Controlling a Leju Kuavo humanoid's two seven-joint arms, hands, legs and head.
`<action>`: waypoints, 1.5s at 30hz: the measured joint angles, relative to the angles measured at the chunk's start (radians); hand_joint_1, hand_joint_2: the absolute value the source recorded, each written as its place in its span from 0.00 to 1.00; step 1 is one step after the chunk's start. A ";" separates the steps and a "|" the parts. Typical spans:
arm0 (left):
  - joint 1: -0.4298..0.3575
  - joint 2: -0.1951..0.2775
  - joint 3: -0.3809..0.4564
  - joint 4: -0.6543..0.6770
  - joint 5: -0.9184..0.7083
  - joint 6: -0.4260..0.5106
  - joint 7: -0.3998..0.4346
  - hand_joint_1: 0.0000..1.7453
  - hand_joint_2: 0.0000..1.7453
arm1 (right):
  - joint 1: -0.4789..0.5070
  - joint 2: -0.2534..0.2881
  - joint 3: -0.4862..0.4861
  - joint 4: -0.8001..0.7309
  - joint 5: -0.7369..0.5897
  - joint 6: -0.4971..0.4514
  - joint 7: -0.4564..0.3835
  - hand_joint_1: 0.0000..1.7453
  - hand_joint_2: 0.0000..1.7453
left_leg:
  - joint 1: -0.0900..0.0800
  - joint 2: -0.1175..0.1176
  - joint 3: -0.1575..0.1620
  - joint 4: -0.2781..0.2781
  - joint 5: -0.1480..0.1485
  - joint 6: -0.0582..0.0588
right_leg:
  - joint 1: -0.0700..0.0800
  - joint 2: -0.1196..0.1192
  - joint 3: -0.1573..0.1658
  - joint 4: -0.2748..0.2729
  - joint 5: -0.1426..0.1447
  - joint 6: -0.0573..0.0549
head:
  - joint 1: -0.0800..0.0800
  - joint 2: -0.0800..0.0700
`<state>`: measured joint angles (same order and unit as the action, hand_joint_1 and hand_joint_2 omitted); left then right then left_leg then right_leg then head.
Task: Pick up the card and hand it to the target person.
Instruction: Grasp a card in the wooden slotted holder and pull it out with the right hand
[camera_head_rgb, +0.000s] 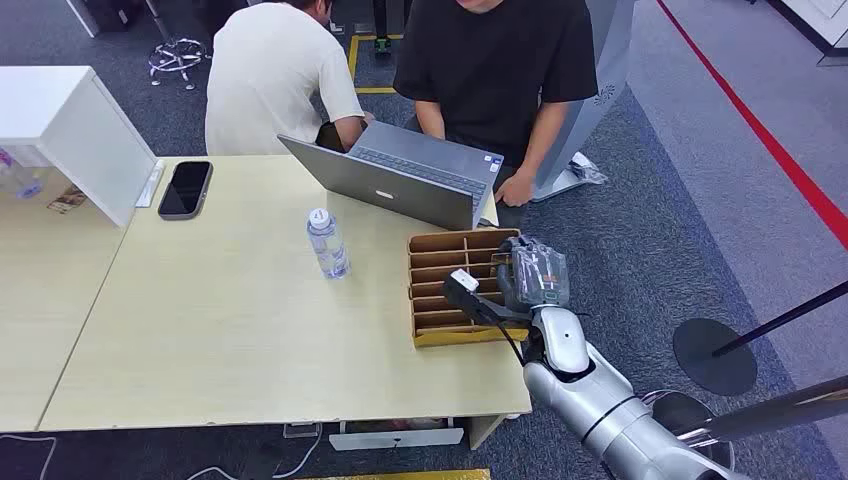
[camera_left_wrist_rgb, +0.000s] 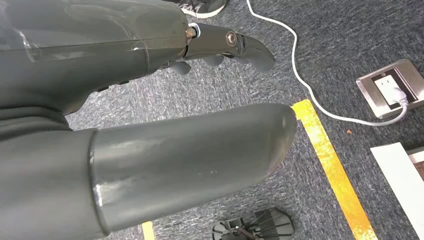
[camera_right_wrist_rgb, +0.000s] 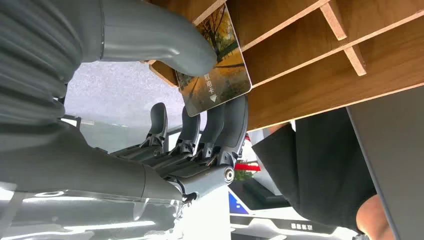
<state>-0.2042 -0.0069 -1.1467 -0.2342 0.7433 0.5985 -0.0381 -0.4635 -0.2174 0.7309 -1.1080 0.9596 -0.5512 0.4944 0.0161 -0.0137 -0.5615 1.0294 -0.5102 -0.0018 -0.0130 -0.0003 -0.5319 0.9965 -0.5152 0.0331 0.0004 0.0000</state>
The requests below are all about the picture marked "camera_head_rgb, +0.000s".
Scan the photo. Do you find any person's left hand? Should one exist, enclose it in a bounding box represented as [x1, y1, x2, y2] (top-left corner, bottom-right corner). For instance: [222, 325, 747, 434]
[493, 166, 537, 209]

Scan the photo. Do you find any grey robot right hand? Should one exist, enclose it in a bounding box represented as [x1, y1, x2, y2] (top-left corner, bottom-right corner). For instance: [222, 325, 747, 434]
[496, 235, 572, 313]

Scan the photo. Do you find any person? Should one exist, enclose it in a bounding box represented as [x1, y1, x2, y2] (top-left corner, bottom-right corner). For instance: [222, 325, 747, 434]
[203, 0, 376, 158]
[392, 0, 600, 209]

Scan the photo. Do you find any clear plastic bag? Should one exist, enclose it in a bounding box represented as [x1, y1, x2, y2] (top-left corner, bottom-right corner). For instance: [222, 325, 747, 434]
[568, 151, 609, 186]

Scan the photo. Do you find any cardboard divider box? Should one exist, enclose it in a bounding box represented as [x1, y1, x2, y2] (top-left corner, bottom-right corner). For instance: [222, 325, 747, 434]
[406, 228, 530, 350]

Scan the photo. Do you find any grey gate pillar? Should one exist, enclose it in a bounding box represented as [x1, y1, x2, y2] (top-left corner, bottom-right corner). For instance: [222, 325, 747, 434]
[532, 0, 639, 203]

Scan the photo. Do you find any grey laptop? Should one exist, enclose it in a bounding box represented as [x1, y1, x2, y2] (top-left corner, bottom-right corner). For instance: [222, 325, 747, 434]
[277, 121, 505, 232]

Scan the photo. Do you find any black round stanchion base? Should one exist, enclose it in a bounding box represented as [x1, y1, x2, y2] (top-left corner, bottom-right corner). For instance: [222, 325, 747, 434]
[672, 317, 759, 398]
[651, 390, 737, 472]

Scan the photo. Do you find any clear plastic water bottle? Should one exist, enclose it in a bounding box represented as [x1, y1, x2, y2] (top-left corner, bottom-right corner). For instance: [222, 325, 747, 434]
[305, 207, 352, 282]

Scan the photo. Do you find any white tray under desk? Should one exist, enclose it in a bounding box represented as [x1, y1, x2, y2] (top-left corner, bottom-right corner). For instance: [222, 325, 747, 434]
[328, 426, 466, 453]

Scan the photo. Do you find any dark stanchion pole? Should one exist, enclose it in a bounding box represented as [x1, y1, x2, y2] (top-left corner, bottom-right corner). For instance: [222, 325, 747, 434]
[675, 375, 848, 446]
[711, 280, 848, 360]

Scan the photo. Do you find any black smartphone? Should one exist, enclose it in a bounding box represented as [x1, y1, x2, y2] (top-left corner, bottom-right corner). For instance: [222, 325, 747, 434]
[156, 160, 215, 222]

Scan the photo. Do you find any white furniture piece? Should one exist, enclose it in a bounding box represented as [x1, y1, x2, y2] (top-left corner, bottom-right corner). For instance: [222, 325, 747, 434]
[767, 0, 848, 68]

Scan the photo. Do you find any chrome chair base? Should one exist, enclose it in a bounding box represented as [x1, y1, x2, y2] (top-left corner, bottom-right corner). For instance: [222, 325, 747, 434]
[146, 36, 211, 91]

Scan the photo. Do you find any white cabinet box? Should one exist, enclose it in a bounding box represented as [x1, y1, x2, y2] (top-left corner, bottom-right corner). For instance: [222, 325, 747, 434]
[0, 65, 159, 229]

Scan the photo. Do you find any brown snack packet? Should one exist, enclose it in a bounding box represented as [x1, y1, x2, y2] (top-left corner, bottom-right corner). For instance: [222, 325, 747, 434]
[46, 184, 89, 216]

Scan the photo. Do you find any small clear bottle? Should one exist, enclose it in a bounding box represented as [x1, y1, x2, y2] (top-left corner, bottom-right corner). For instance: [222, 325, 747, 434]
[0, 148, 42, 201]

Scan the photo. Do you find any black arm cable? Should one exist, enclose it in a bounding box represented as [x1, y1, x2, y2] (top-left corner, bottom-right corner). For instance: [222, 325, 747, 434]
[491, 316, 533, 368]

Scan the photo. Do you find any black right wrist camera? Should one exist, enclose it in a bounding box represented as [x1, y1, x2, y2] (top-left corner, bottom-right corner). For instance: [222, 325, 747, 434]
[441, 268, 531, 327]

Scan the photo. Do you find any white cable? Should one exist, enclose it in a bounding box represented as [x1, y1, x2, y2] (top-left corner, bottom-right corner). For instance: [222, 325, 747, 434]
[0, 433, 58, 480]
[185, 423, 325, 480]

